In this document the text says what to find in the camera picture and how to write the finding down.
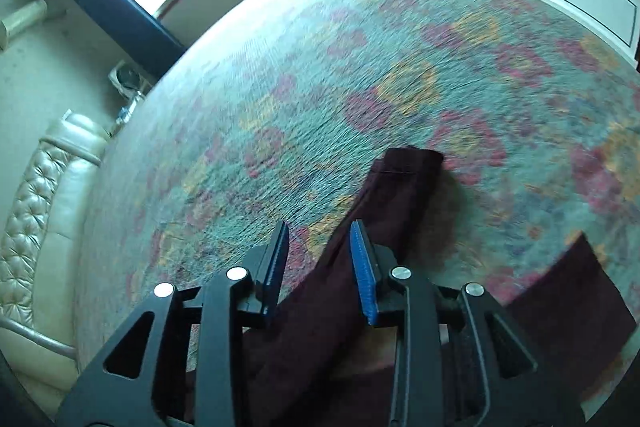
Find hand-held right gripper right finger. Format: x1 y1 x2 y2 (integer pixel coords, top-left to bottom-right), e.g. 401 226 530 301
350 219 586 427

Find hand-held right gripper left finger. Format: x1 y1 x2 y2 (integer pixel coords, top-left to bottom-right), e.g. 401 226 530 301
55 221 291 427

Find maroon pants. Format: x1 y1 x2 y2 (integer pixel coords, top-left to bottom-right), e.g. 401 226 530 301
185 148 636 427

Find floral printed blanket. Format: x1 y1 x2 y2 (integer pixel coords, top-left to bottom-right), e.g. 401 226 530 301
72 0 640 413

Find clear bottle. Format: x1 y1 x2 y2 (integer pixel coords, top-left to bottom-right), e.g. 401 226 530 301
117 91 147 124

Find small white fan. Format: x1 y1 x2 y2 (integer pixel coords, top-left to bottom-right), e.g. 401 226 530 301
108 61 152 99

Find cream tufted leather headboard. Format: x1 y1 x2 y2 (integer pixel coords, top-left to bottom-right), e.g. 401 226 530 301
0 110 108 388

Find grey metal bar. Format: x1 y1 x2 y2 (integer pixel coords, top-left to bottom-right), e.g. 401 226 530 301
0 317 77 358

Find dark blue curtain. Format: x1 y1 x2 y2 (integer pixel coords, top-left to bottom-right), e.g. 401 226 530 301
47 0 187 79

